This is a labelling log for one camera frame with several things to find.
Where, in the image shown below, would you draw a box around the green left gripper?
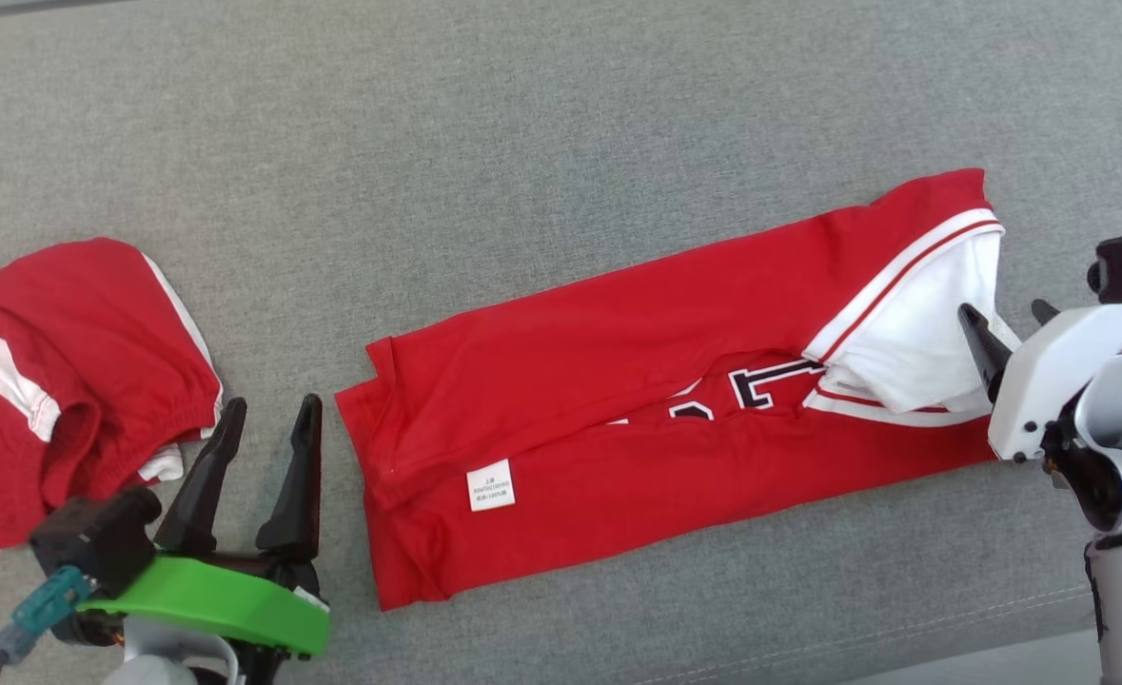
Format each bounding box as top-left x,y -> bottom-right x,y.
77,393 -> 332,659

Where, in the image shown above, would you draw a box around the grey left camera cable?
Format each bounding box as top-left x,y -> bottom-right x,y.
0,623 -> 40,685

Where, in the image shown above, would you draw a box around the red shorts with white stripe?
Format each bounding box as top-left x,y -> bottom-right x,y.
0,237 -> 226,551

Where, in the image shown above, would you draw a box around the teal left camera connector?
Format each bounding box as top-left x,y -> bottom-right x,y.
13,566 -> 93,638

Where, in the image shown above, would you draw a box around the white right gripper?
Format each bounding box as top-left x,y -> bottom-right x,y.
957,299 -> 1122,465

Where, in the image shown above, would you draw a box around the red basketball jersey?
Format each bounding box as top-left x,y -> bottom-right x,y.
334,167 -> 1023,612

